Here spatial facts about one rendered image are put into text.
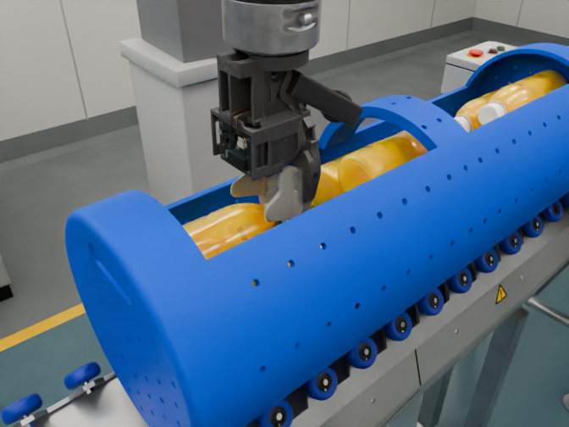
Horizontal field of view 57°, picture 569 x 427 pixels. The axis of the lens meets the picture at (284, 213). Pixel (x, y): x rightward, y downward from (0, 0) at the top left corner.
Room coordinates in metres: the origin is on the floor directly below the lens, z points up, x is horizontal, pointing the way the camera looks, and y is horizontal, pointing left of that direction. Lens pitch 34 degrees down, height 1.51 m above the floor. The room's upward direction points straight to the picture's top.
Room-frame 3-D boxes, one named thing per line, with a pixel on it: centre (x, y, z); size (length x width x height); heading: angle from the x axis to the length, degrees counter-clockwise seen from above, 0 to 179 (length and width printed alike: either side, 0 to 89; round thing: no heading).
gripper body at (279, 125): (0.49, 0.02, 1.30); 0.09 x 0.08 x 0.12; 130
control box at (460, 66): (1.34, -0.52, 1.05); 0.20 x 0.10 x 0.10; 130
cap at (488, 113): (0.80, -0.34, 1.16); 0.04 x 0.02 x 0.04; 40
